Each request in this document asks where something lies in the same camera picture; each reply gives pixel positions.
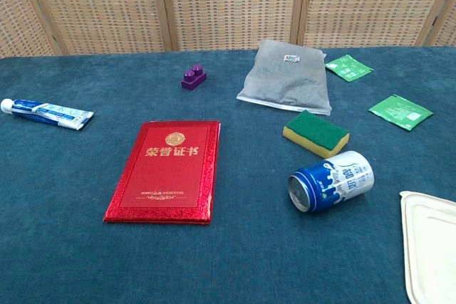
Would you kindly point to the blue white small tube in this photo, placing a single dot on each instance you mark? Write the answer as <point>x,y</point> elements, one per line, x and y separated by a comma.
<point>45,112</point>

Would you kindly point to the blue table cloth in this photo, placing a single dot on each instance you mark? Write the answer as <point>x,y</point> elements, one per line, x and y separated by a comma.
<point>228,265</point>

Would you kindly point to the blue white drink can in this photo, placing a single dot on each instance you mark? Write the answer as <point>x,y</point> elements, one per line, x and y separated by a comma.
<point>331,183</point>

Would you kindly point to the purple toy building block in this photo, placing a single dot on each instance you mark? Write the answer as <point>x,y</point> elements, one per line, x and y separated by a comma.
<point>193,77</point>

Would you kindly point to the grey translucent zip bag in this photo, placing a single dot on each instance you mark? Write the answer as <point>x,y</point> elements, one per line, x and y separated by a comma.
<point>285,79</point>

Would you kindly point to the woven rattan folding screen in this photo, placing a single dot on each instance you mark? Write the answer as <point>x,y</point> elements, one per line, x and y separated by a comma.
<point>228,5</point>

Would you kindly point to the red certificate folder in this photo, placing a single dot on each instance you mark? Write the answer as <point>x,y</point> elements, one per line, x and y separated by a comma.
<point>167,172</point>

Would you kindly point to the cream lidded food container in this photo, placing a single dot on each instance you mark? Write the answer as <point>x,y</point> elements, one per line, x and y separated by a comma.
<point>431,243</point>

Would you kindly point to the green sachet with white print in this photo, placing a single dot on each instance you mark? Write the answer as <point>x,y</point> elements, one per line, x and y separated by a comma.
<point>349,68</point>

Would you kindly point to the yellow sponge with green scourer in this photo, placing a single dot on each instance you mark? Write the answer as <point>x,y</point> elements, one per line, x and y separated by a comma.
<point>315,133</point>

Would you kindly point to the green sachet with pale print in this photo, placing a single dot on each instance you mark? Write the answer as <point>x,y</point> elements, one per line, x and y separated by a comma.
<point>400,111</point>

